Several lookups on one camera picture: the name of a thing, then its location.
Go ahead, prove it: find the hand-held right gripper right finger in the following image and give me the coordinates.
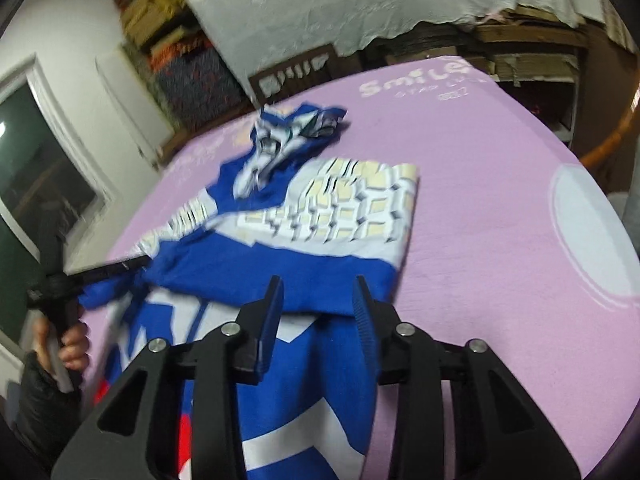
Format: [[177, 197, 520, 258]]
[[352, 275, 583, 480]]

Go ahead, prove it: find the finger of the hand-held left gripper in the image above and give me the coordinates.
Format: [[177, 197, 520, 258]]
[[65, 255, 153, 287]]

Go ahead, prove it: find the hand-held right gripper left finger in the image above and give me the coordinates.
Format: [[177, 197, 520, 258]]
[[50, 275, 286, 480]]

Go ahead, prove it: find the blue red white zip hoodie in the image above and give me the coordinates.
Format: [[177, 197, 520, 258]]
[[77, 102, 421, 480]]

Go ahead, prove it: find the person's left forearm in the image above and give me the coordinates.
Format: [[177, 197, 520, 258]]
[[10, 350, 86, 461]]

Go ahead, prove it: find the person's left hand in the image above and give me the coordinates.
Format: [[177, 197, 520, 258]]
[[32, 317, 92, 376]]

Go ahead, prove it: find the white framed window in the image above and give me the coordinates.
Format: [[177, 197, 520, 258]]
[[0, 55, 118, 361]]

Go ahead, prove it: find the pink printed blanket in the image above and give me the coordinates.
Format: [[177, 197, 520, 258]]
[[75, 55, 640, 480]]

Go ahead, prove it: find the white board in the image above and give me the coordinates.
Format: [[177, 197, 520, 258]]
[[95, 42, 166, 171]]

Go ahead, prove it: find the orange patterned box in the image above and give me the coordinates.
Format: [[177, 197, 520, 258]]
[[147, 35, 211, 66]]

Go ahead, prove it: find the stack of cardboard boxes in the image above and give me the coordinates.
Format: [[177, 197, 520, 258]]
[[114, 0, 201, 48]]

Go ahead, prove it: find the dark wooden chair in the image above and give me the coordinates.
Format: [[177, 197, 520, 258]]
[[248, 45, 346, 106]]

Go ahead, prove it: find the person's grey trouser leg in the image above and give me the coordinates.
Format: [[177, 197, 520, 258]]
[[607, 190, 640, 241]]

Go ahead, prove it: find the rattan chair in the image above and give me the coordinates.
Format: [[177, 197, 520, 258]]
[[580, 80, 640, 171]]

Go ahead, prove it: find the white lace cloth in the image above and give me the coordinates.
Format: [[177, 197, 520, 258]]
[[165, 0, 586, 81]]

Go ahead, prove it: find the wooden shelf with planks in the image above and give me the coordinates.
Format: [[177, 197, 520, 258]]
[[350, 5, 601, 146]]

